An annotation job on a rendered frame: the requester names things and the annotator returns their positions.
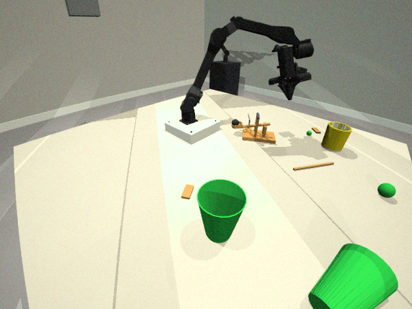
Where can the green cup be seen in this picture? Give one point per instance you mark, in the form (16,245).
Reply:
(357,278)
(221,203)

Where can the yellow tapered cup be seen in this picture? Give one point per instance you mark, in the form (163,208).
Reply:
(336,134)

